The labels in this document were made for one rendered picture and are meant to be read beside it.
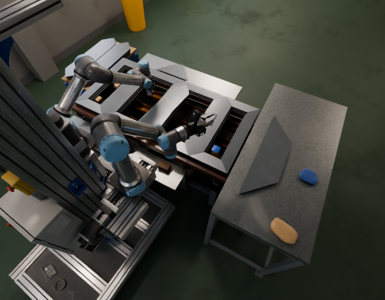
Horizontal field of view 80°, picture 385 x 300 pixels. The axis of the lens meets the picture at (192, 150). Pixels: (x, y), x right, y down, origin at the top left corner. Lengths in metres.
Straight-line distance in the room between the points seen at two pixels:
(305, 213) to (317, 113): 0.86
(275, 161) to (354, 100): 2.65
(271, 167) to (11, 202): 1.55
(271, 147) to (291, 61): 2.83
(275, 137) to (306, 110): 0.42
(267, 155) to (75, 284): 1.88
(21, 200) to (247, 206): 1.28
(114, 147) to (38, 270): 1.80
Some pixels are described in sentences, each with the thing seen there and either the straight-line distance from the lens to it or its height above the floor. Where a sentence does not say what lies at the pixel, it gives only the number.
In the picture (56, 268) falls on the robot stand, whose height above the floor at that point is 0.21.
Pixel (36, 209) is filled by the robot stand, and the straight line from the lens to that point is 1.51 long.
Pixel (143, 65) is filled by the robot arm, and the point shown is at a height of 1.27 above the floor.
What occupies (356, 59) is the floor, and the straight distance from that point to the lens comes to 4.95.
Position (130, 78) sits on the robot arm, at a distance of 1.73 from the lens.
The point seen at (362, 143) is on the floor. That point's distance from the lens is 3.66.
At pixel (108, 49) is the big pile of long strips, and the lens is 2.97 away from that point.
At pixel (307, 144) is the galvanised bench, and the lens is 1.86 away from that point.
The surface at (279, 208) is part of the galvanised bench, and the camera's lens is 1.55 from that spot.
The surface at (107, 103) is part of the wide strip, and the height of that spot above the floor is 0.87.
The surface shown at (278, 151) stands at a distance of 1.71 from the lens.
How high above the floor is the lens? 2.44
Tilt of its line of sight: 58 degrees down
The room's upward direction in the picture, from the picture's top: straight up
